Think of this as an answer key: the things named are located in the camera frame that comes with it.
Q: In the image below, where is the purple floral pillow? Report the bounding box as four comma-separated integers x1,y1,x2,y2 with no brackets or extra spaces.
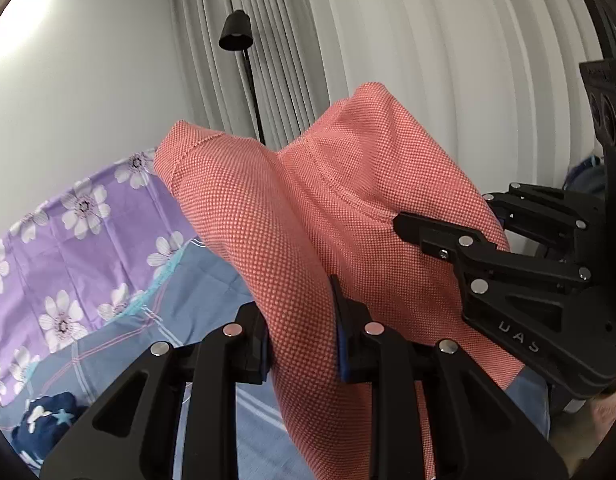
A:
0,147,201,409

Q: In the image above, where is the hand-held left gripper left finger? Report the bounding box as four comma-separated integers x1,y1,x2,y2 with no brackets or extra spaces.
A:
40,302,275,480

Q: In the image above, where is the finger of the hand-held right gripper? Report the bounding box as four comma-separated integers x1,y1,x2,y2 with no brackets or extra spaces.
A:
393,212,593,307
482,183,606,262

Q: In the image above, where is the person's right forearm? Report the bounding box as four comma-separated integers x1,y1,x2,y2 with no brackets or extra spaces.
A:
590,367,616,442

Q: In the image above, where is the navy star print folded garment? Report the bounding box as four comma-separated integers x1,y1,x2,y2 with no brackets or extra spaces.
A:
10,392,92,472

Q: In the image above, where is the teal cloth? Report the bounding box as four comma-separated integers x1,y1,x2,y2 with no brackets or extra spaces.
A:
119,239,205,317

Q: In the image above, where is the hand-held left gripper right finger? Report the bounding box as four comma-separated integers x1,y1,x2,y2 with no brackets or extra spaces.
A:
330,274,569,480

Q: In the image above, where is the grey curtain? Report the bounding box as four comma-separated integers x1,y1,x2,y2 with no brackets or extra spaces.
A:
170,0,349,152

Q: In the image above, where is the white sheer curtain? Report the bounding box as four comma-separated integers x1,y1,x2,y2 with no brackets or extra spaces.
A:
298,0,609,262

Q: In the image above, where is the blue bag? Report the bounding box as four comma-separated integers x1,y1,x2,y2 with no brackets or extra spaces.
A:
562,155,608,197

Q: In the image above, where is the blue striped bed sheet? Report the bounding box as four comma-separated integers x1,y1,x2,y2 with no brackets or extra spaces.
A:
0,237,551,480

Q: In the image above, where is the coral knit garment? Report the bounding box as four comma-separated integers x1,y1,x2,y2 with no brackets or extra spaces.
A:
153,82,526,480

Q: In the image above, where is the black floor lamp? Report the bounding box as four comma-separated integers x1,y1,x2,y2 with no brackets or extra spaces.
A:
218,9,267,148

